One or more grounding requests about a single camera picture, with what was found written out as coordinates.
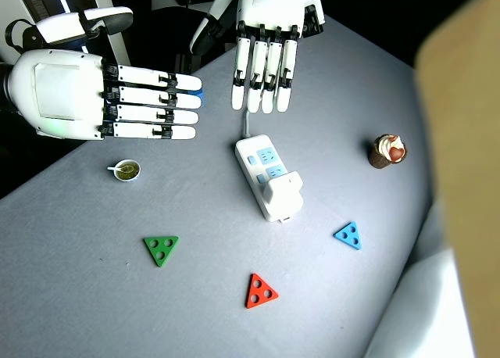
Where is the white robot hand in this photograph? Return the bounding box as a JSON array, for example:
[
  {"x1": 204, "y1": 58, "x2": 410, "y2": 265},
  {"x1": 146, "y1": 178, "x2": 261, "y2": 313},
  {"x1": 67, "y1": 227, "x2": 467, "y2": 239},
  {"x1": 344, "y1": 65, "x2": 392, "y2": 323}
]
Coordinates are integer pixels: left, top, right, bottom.
[
  {"x1": 5, "y1": 5, "x2": 205, "y2": 141},
  {"x1": 190, "y1": 0, "x2": 327, "y2": 115}
]

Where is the white power strip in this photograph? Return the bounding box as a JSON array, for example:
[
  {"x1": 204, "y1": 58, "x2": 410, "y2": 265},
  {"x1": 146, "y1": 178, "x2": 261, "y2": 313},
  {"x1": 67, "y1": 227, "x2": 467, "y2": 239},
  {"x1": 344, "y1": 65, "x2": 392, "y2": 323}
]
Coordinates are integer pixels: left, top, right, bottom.
[{"x1": 234, "y1": 134, "x2": 305, "y2": 223}]

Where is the white charger adapter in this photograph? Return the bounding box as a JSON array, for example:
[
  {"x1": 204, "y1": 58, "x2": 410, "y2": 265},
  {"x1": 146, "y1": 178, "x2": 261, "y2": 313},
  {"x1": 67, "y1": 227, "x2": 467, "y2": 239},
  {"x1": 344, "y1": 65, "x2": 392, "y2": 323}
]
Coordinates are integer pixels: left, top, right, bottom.
[{"x1": 262, "y1": 170, "x2": 304, "y2": 205}]

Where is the white panel with light strip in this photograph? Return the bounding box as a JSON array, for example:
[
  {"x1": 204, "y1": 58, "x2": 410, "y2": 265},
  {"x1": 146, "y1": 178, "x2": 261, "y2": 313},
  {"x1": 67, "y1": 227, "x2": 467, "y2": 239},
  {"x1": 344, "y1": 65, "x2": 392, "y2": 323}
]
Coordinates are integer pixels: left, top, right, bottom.
[{"x1": 0, "y1": 0, "x2": 132, "y2": 64}]

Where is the small bowl of green soup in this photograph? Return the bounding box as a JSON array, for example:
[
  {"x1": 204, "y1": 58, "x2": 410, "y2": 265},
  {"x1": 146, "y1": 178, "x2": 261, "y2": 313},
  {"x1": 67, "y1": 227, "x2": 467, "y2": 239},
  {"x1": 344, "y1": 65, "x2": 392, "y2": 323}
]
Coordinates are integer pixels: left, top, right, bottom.
[{"x1": 113, "y1": 159, "x2": 142, "y2": 183}]

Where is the toy chocolate cupcake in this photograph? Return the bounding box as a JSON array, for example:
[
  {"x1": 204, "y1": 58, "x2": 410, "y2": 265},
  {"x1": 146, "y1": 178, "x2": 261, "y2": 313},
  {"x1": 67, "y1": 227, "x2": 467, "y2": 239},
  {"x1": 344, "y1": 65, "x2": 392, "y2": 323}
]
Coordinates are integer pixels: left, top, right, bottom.
[{"x1": 367, "y1": 133, "x2": 409, "y2": 170}]

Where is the green triangle block with holes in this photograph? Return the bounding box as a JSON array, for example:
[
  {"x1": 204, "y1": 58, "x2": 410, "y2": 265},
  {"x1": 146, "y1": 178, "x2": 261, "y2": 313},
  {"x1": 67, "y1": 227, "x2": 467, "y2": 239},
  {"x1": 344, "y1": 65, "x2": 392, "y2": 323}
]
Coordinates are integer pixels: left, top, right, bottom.
[{"x1": 142, "y1": 234, "x2": 180, "y2": 268}]

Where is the grey table cloth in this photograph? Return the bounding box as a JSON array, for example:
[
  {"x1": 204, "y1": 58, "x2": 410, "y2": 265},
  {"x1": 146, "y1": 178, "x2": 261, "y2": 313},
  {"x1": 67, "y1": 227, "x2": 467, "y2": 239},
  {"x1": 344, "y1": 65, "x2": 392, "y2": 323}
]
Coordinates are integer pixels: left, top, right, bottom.
[{"x1": 0, "y1": 6, "x2": 447, "y2": 358}]

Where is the tan blurred board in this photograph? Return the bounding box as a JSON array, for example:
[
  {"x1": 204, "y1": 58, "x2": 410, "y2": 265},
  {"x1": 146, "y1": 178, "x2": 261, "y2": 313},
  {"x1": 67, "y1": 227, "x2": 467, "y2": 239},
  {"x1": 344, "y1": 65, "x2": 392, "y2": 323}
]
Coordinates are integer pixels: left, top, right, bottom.
[{"x1": 413, "y1": 0, "x2": 500, "y2": 358}]

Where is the blue triangle block with holes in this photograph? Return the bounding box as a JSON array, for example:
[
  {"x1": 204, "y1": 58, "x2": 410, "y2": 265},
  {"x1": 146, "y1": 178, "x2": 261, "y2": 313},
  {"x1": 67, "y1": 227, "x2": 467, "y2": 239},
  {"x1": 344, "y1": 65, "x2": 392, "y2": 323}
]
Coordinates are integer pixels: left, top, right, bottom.
[{"x1": 333, "y1": 220, "x2": 363, "y2": 251}]

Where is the red triangle block with holes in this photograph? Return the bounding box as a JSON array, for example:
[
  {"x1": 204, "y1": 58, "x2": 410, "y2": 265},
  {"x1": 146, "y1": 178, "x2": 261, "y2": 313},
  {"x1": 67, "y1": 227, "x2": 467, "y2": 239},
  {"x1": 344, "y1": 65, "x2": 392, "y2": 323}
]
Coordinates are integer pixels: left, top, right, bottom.
[{"x1": 245, "y1": 272, "x2": 280, "y2": 310}]

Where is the white sheet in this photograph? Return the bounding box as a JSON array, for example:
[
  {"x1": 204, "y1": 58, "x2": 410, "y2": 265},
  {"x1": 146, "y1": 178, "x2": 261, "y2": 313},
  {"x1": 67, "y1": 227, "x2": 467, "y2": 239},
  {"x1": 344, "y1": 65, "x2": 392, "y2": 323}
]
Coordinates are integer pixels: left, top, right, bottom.
[{"x1": 364, "y1": 200, "x2": 477, "y2": 358}]

